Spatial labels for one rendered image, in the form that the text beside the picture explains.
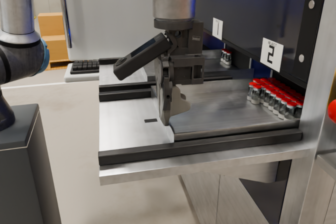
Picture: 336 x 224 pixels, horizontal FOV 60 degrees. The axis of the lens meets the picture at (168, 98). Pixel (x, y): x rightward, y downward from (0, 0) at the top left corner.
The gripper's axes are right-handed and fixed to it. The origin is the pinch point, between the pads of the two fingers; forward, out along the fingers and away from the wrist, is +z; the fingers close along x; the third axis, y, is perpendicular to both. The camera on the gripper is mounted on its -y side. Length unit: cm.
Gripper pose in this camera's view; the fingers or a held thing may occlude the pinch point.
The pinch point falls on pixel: (162, 120)
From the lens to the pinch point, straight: 59.7
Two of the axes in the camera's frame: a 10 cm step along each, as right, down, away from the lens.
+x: -2.1, -3.9, 9.0
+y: 9.8, -0.8, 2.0
